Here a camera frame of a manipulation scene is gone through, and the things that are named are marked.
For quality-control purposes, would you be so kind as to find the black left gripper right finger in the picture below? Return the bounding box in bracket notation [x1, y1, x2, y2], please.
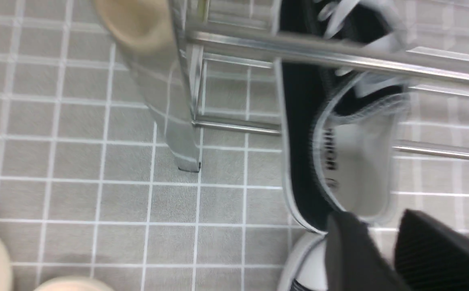
[394, 209, 469, 291]

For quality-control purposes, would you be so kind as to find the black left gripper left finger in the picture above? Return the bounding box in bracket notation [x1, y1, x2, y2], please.
[325, 212, 412, 291]

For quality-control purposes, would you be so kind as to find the black canvas sneaker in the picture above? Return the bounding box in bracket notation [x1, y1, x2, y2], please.
[277, 232, 328, 291]
[273, 0, 410, 234]

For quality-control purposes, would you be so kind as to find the steel shoe rack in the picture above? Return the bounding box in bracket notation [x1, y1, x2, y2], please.
[93, 0, 469, 173]

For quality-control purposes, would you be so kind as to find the cream slipper right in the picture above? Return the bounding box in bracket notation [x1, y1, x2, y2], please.
[34, 276, 114, 291]

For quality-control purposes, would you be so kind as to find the grey checkered floor mat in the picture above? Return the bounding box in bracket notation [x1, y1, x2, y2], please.
[0, 0, 469, 291]

